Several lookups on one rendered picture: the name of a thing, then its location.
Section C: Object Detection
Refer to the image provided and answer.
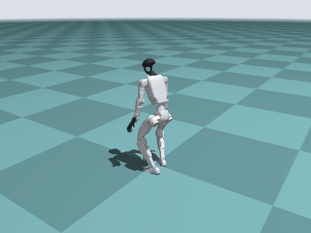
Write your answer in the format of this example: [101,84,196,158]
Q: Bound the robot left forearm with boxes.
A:
[133,98,142,121]

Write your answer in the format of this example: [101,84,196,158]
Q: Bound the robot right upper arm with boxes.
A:
[163,76,168,97]

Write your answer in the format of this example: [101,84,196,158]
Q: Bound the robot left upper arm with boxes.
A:
[138,78,148,104]

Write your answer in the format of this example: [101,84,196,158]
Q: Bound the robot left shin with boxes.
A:
[137,140,155,169]

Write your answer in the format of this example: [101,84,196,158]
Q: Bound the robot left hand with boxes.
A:
[127,117,137,132]

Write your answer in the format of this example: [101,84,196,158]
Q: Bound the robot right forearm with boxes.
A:
[162,97,169,110]

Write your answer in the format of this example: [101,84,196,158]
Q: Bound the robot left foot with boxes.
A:
[144,167,160,174]

